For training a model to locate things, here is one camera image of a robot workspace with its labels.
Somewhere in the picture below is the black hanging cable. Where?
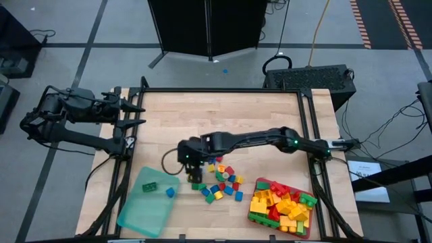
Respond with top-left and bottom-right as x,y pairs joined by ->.
275,0 -> 291,57

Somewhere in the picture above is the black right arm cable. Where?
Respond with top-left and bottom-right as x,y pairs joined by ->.
161,147 -> 186,176

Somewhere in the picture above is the yellow hanging cable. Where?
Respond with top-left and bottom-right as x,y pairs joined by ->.
306,0 -> 331,68

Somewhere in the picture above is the black folding partition screen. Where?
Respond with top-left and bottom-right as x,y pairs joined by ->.
147,0 -> 268,70

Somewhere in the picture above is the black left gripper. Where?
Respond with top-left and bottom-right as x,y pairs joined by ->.
99,86 -> 147,129

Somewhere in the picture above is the long green plastic building block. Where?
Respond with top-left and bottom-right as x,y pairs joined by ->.
248,211 -> 281,230

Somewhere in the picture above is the black perforated computer case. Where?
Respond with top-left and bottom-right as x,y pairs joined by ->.
263,63 -> 357,111

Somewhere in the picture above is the black floor equipment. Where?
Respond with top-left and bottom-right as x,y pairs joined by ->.
0,6 -> 43,80

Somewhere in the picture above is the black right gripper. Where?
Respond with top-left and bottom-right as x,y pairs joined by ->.
177,134 -> 207,184

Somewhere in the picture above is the black floor case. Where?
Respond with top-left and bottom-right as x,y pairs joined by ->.
0,77 -> 21,134

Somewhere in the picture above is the black side stand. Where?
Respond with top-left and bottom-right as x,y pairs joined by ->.
350,155 -> 432,243

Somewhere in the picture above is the black equipment panel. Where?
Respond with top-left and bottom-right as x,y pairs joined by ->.
416,80 -> 432,126

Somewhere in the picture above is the white paper sheet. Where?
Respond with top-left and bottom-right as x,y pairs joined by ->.
347,160 -> 391,203

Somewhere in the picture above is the teal translucent plastic bin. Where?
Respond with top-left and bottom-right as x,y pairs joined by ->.
116,166 -> 182,238

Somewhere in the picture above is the black coiled cable loop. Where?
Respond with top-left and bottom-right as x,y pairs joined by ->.
261,55 -> 293,77

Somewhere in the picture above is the black mat with orange stripes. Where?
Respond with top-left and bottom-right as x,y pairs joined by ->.
349,0 -> 425,51

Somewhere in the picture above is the red translucent plastic bin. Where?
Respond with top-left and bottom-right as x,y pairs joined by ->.
248,177 -> 318,240

